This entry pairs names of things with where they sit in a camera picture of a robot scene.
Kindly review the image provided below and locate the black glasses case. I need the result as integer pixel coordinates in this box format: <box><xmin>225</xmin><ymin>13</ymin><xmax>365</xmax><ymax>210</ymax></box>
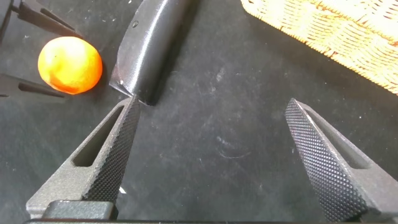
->
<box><xmin>109</xmin><ymin>0</ymin><xmax>194</xmax><ymax>106</ymax></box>

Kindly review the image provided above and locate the mandarin orange with green stem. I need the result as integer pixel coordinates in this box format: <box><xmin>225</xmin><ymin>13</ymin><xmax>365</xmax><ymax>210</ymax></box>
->
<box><xmin>37</xmin><ymin>36</ymin><xmax>103</xmax><ymax>95</ymax></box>

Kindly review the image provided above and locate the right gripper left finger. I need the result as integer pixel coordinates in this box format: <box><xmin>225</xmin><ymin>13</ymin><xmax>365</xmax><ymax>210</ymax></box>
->
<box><xmin>25</xmin><ymin>95</ymin><xmax>141</xmax><ymax>220</ymax></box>

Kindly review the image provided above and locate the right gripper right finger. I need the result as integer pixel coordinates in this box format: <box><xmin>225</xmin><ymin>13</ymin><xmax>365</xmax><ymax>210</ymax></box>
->
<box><xmin>284</xmin><ymin>98</ymin><xmax>398</xmax><ymax>223</ymax></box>

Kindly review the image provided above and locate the wicker basket holding food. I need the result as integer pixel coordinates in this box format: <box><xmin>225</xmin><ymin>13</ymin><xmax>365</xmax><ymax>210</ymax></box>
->
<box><xmin>241</xmin><ymin>0</ymin><xmax>398</xmax><ymax>96</ymax></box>

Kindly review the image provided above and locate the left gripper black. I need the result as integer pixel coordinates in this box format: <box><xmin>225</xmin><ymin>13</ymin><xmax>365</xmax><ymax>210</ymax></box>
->
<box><xmin>0</xmin><ymin>0</ymin><xmax>83</xmax><ymax>99</ymax></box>

